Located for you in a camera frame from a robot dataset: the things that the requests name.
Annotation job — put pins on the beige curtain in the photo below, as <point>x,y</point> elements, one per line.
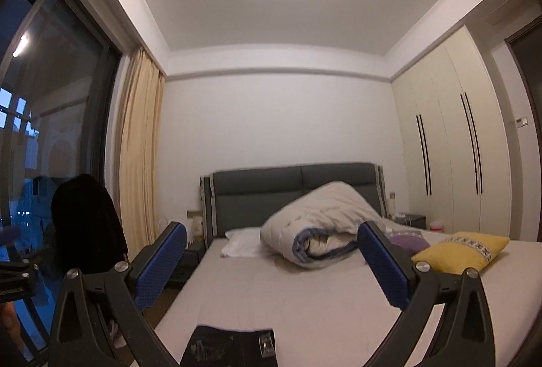
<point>137,129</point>

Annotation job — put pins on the grey upholstered headboard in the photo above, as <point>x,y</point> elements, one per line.
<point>245,198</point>

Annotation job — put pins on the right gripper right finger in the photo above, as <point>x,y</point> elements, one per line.
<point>464,334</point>

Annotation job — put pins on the black jeans pants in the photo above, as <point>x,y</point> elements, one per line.
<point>214,347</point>

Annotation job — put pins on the room door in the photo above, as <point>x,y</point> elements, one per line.
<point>525,49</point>

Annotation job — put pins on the white pillow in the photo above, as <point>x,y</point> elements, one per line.
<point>243,243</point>

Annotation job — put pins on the rolled white duvet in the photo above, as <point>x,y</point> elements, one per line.
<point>320,227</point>

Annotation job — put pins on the purple pillow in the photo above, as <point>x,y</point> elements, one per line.
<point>412,243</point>

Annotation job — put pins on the right dark nightstand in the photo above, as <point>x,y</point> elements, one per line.
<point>411,220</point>

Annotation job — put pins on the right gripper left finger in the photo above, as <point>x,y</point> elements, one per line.
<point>79,335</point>

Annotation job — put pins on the cream wardrobe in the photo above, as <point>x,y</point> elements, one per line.
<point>454,143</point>

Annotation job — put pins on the white bed mattress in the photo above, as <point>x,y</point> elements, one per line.
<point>338,315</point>

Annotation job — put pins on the yellow pillow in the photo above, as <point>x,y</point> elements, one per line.
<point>462,250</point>

